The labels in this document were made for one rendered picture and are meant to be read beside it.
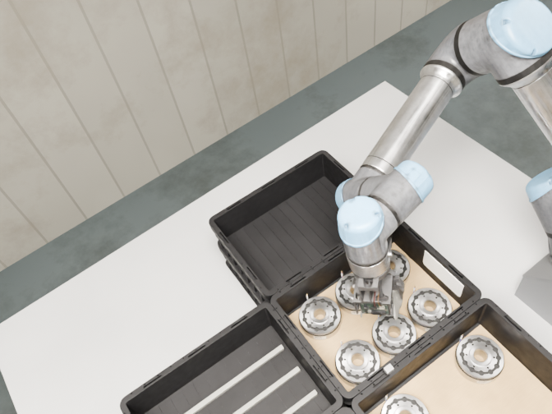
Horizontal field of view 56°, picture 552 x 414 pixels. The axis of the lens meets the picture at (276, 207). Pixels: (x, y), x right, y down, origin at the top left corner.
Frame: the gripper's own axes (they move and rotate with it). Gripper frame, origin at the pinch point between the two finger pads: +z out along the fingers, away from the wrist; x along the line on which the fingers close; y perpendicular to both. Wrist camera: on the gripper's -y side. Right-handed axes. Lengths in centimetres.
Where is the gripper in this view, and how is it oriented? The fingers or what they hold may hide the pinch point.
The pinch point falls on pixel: (382, 303)
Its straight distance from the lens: 116.2
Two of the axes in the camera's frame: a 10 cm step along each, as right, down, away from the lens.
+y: -2.0, 7.9, -5.8
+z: 2.6, 6.1, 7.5
